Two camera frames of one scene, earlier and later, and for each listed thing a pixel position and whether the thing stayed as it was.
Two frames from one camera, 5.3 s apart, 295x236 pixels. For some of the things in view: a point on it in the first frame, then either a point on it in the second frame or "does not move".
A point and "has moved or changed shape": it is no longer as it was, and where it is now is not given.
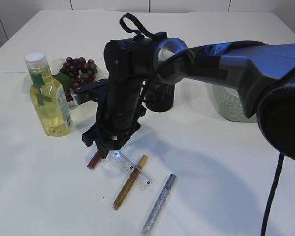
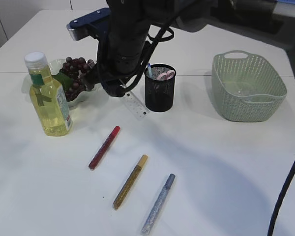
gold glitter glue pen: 129,183 does not move
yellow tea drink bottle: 50,99 does not move
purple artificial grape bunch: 79,72 does not move
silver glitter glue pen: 156,208 does not move
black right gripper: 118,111 to 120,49
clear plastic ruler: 143,181 has moved or changed shape
